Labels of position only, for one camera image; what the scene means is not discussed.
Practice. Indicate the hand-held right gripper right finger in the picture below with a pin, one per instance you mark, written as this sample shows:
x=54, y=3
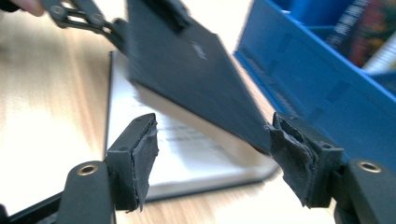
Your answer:
x=308, y=161

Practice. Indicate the blue landscape cover book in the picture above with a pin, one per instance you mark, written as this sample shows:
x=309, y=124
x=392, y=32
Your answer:
x=314, y=11

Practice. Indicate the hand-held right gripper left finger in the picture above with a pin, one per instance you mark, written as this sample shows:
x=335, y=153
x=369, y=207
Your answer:
x=134, y=161

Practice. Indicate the red illustrated cover book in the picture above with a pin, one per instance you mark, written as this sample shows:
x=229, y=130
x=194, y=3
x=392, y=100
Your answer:
x=364, y=31

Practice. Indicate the blue plastic file rack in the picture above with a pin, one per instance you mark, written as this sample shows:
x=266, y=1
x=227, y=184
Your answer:
x=327, y=93

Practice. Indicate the black notebook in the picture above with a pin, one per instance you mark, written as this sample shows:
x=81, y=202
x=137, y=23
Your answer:
x=193, y=81

